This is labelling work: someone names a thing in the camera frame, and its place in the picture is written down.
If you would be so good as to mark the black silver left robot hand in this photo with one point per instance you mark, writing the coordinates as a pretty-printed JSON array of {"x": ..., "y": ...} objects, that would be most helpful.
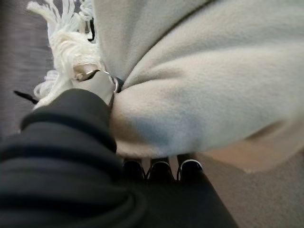
[{"x": 71, "y": 178}]

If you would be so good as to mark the white fringed cushion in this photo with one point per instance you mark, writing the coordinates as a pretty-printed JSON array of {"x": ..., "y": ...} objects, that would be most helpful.
[{"x": 190, "y": 83}]

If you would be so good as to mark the grey fabric armchair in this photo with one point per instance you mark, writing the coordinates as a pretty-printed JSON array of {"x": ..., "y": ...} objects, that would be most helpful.
[{"x": 19, "y": 59}]

